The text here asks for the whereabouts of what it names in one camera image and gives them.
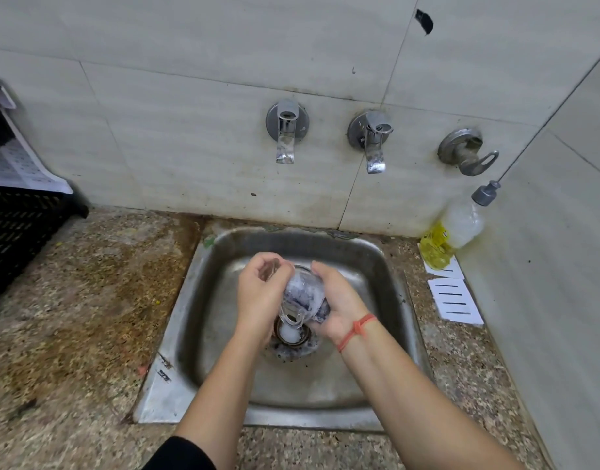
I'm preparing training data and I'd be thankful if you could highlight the person's right hand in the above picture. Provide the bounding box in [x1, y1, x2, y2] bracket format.
[309, 260, 379, 346]

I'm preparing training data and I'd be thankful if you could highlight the person's left hand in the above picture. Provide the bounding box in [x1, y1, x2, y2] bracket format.
[236, 253, 297, 346]

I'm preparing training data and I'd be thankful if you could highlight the dark speckled sponge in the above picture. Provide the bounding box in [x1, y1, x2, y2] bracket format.
[285, 276, 331, 324]

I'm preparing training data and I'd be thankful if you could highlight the clear glass cup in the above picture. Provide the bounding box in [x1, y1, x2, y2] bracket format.
[260, 258, 330, 331]

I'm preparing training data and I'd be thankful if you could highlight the yellow dish soap bottle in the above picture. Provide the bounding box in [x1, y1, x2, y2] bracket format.
[419, 180, 502, 270]

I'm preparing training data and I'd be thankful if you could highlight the black dish rack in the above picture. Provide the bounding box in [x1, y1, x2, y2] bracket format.
[0, 75, 90, 309]

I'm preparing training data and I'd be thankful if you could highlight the person's left forearm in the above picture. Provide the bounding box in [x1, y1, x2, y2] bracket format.
[174, 327, 276, 470]

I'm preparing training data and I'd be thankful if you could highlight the person's right forearm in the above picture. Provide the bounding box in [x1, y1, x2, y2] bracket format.
[338, 320, 526, 470]

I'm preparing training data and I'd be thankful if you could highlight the orange wrist thread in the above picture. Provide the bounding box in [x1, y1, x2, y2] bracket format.
[336, 313, 379, 354]

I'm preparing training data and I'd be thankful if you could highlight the stainless steel sink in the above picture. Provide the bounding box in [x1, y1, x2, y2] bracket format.
[133, 225, 434, 432]

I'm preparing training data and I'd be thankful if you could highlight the metal sink drain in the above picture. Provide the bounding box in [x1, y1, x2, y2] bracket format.
[268, 317, 323, 362]

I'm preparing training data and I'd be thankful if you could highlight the white drip tray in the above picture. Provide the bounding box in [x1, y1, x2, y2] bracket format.
[0, 87, 74, 195]

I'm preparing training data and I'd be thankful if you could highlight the chrome wall tap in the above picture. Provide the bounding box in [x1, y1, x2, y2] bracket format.
[347, 110, 395, 175]
[265, 98, 310, 165]

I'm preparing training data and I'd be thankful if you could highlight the grey wall valve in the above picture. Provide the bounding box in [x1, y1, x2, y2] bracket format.
[436, 127, 500, 178]

